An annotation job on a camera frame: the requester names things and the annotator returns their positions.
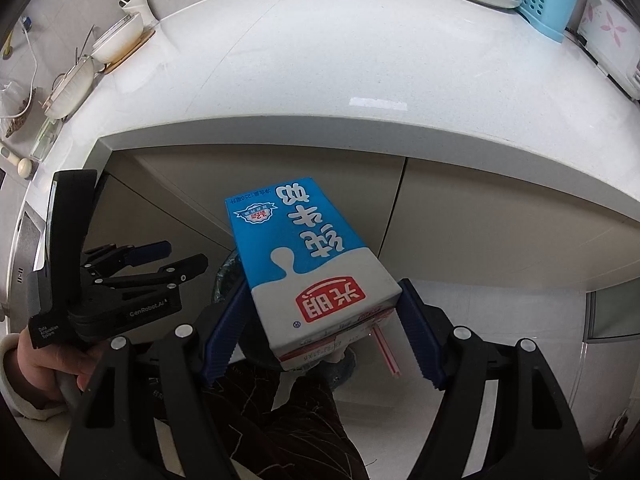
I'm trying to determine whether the blue white milk carton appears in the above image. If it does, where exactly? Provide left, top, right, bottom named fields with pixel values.
left=224, top=178, right=401, bottom=345

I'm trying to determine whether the green lined trash bin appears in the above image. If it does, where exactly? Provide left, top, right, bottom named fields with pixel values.
left=250, top=247, right=367, bottom=390

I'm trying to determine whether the person left hand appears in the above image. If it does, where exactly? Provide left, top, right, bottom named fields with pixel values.
left=4, top=328, right=107, bottom=408

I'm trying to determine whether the pink drinking straw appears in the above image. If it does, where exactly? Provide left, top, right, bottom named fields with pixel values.
left=372, top=325, right=401, bottom=377

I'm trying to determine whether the dark patterned trousers leg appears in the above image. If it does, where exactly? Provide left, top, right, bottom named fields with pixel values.
left=207, top=349, right=369, bottom=479

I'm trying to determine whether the white bowl with lid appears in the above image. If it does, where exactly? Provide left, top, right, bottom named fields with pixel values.
left=91, top=13, right=143, bottom=64

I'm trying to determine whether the round wooden coaster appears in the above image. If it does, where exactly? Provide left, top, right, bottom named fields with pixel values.
left=99, top=29, right=155, bottom=75

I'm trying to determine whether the white ceramic cup holder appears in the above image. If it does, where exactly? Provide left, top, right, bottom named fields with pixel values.
left=117, top=0, right=160, bottom=29

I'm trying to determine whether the white floral rice cooker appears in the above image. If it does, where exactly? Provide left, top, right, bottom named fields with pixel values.
left=577, top=0, right=639, bottom=101

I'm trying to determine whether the blue plastic utensil holder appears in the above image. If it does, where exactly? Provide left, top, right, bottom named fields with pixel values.
left=518, top=0, right=578, bottom=44

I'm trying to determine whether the white cable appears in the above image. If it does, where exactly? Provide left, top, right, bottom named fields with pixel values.
left=0, top=29, right=40, bottom=122

